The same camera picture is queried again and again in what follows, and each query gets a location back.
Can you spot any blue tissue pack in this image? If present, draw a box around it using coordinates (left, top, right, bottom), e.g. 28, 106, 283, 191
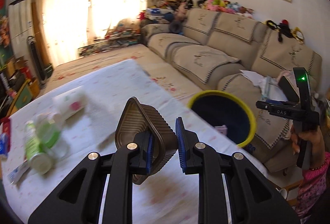
0, 134, 11, 160

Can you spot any white standing air conditioner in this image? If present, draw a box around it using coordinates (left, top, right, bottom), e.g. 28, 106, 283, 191
8, 0, 35, 59

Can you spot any flat red box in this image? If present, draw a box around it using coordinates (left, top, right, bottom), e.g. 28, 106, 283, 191
0, 118, 12, 137

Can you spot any white pink packet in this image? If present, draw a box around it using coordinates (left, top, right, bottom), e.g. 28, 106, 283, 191
53, 86, 88, 120

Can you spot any black yellow plush toy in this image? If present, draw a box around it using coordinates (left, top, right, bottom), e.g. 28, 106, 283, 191
265, 19, 305, 42

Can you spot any person's right hand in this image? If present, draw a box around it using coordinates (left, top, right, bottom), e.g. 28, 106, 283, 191
290, 124, 326, 170

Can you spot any brown plastic tray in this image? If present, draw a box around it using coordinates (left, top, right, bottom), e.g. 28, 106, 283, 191
114, 97, 179, 185

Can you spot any person's right forearm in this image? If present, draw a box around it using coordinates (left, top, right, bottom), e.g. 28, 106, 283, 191
294, 152, 330, 224

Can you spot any yellow-rimmed black trash bin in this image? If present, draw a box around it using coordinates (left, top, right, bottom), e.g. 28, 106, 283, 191
187, 90, 256, 148

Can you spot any white crumpled paper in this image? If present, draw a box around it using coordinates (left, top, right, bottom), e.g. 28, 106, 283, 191
240, 69, 267, 88

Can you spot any small pink box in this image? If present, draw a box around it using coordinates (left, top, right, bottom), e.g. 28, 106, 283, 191
214, 124, 228, 137

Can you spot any blue white star bag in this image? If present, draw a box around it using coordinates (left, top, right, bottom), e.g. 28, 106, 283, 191
146, 7, 168, 20

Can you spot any white blue toothpaste tube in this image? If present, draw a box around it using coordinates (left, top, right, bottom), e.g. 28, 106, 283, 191
7, 159, 33, 184

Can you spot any green white tube bottle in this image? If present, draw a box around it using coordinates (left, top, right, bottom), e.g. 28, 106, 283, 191
24, 121, 53, 175

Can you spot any red carton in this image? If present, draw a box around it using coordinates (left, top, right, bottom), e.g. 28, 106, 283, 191
21, 66, 33, 80

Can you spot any pile of plush toys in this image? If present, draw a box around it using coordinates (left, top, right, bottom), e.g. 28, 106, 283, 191
191, 0, 254, 19

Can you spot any hanging flower decoration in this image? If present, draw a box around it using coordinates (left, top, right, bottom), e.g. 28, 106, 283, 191
0, 14, 11, 47

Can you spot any glass coffee table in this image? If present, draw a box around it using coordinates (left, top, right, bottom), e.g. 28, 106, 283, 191
77, 30, 142, 57

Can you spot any beige sofa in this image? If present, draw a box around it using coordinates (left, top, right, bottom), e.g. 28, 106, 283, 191
140, 7, 323, 173

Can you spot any black tower fan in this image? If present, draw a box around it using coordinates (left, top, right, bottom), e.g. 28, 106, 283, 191
27, 36, 48, 82

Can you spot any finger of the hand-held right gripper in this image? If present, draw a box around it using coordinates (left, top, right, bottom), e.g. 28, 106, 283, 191
256, 99, 299, 111

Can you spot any clear green plastic bottle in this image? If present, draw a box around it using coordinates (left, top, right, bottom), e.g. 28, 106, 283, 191
36, 113, 70, 160

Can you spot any clear plastic pouch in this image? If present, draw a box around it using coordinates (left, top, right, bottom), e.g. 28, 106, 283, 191
259, 77, 284, 101

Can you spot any spotted white tablecloth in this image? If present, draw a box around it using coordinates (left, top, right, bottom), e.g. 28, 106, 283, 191
0, 59, 279, 224

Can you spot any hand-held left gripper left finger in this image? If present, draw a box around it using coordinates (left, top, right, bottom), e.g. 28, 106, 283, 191
28, 134, 155, 224

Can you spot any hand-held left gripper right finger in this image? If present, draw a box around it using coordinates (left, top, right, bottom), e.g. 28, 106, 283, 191
175, 117, 301, 224

